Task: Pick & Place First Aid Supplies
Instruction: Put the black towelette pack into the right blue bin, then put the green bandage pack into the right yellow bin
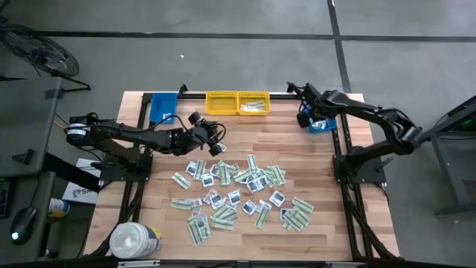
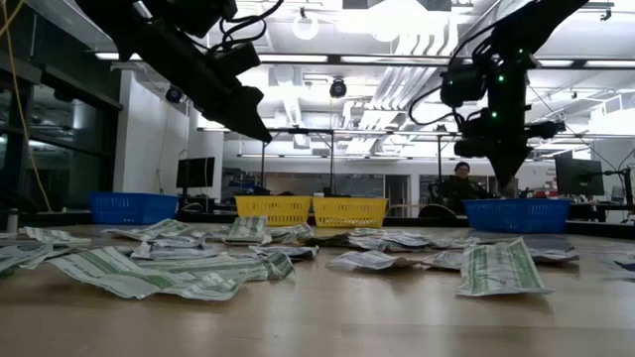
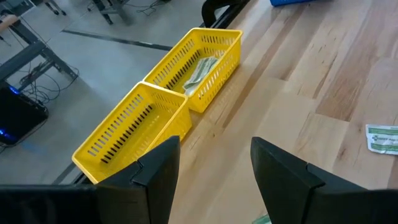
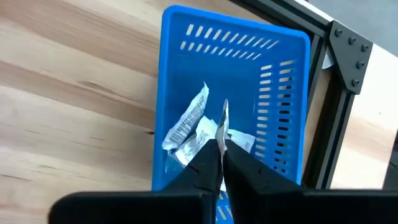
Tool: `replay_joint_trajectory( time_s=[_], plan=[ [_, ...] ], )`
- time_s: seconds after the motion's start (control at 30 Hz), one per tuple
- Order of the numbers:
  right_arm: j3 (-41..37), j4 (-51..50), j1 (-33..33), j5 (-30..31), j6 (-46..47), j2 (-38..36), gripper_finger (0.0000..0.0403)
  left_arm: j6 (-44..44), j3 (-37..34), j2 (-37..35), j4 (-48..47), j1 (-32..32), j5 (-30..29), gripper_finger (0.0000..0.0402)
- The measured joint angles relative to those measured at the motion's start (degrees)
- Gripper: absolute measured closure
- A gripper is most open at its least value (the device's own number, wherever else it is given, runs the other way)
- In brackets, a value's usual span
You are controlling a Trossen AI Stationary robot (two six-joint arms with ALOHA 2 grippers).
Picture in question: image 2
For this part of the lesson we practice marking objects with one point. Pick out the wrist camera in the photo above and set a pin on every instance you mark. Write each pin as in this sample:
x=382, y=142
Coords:
x=461, y=84
x=243, y=57

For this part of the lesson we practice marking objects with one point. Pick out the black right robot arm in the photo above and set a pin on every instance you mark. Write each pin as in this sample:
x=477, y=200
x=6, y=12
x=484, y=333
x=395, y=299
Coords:
x=536, y=20

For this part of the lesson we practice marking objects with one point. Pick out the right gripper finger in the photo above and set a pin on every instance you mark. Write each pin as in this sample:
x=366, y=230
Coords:
x=516, y=168
x=501, y=171

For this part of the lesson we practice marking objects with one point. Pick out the yellow plastic basket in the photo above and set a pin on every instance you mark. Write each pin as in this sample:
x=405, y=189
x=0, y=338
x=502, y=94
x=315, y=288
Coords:
x=349, y=213
x=273, y=210

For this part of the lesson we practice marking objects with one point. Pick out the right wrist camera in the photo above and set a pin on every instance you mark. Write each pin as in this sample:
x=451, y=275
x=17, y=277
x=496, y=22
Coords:
x=461, y=84

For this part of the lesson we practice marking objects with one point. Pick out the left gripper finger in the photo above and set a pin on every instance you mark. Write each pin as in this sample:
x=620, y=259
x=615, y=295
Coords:
x=240, y=114

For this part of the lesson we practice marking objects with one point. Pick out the person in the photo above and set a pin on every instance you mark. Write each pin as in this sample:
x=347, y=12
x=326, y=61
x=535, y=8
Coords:
x=461, y=191

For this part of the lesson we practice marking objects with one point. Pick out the black office chair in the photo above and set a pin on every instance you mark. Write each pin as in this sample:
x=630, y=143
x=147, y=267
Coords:
x=436, y=211

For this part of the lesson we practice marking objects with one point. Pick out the blue plastic basket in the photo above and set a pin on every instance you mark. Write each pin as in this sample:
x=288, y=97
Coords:
x=134, y=208
x=516, y=215

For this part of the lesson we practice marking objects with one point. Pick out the black computer monitor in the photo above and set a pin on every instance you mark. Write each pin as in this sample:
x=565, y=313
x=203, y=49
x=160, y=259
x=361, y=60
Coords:
x=578, y=176
x=196, y=172

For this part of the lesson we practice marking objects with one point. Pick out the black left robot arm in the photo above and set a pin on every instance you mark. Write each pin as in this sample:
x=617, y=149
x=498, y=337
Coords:
x=198, y=15

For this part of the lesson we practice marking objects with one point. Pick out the black metal stand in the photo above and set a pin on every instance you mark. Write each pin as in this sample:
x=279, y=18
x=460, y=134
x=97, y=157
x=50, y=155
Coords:
x=297, y=130
x=439, y=168

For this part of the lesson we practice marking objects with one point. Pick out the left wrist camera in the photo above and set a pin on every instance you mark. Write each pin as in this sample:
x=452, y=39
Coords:
x=243, y=57

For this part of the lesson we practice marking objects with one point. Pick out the black ceiling camera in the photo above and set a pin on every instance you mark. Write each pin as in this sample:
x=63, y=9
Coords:
x=548, y=130
x=338, y=88
x=173, y=94

